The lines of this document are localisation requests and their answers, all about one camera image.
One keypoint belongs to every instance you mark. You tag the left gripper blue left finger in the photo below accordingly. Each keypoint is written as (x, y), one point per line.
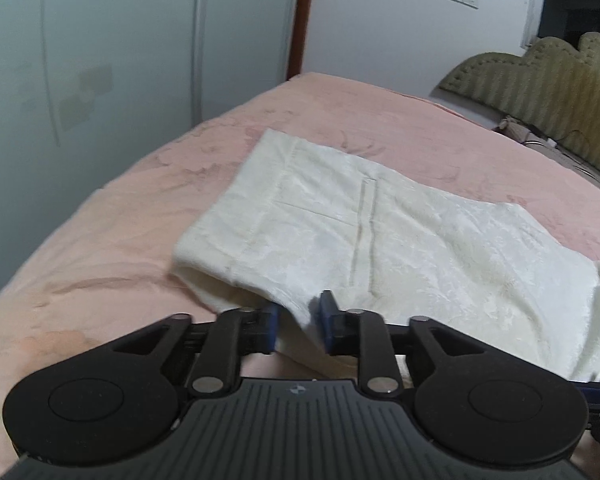
(219, 347)

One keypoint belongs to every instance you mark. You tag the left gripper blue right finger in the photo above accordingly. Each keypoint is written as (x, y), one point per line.
(362, 335)

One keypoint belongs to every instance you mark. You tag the white lace pants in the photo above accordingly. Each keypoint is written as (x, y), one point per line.
(301, 218)

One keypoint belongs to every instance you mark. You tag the pink floral bed blanket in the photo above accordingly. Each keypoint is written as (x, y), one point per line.
(105, 271)

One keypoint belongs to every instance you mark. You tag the beige pillow at headboard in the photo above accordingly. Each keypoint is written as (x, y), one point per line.
(521, 133)

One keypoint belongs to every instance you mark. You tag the olive green padded headboard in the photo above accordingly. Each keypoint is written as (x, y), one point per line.
(553, 87)

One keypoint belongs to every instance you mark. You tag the frosted glass wardrobe doors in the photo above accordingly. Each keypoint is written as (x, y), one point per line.
(87, 87)

